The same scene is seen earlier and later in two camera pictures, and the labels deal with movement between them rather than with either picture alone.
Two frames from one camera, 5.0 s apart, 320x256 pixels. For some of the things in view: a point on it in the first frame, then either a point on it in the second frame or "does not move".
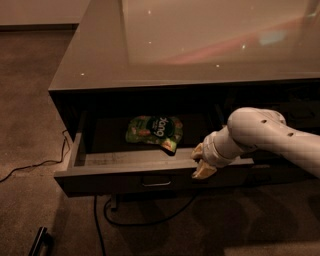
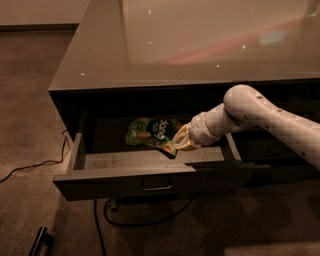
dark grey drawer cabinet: [144, 81] does not move
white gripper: [209, 151] -> [201, 131]
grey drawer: [96, 159] does not move
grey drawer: [277, 172] does not move
